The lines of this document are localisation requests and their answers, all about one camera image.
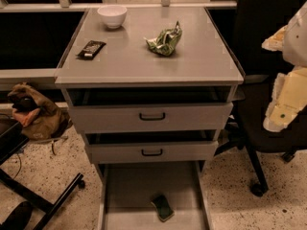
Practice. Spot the black middle drawer handle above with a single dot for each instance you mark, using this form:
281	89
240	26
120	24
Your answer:
151	153

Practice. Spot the black shoe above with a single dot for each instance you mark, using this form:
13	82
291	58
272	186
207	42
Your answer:
19	217

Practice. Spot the green yellow sponge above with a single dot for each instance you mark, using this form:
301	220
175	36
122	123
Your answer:
162	207

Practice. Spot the white ceramic bowl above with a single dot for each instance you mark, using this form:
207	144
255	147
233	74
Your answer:
113	16

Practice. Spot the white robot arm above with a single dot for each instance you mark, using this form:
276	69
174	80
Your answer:
289	95

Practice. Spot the middle grey drawer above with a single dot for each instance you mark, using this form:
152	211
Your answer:
157	146

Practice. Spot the grey drawer cabinet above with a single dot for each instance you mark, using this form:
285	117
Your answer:
200	62

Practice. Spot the bottom grey drawer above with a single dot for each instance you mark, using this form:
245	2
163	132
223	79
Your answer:
128	190

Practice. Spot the green crumpled chip bag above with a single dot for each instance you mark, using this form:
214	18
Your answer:
166	42

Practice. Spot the grey drawer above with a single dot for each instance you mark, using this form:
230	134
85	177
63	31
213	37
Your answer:
115	110
128	190
157	146

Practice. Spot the black top drawer handle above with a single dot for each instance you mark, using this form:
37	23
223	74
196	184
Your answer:
152	117

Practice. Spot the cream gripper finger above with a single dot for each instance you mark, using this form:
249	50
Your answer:
275	41
289	97

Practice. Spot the black drawer handle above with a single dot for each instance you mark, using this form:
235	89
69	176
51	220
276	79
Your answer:
152	117
151	153

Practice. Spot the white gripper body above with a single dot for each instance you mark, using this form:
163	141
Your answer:
296	42

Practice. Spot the brown backpack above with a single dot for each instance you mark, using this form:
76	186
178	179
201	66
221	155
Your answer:
41	118

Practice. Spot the black office chair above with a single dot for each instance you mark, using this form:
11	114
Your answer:
245	28

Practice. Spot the top grey drawer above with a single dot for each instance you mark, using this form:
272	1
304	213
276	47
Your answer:
115	110

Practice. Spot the black snack bar wrapper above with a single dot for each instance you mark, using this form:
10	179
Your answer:
91	49

